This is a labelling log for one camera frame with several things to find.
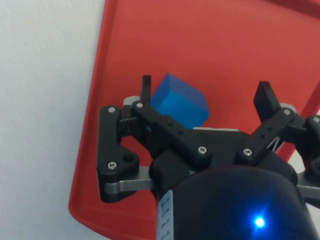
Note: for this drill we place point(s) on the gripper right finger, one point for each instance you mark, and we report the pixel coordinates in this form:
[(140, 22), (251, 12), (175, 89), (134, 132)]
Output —
[(265, 100)]

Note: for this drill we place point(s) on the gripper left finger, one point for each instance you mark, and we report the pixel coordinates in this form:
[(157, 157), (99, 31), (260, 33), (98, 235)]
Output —
[(175, 135)]

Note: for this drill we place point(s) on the large blue cube block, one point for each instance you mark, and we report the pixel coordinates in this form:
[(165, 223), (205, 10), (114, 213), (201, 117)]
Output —
[(182, 105)]

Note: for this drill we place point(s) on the red tray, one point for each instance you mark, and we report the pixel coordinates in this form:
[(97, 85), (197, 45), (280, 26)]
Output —
[(200, 37)]

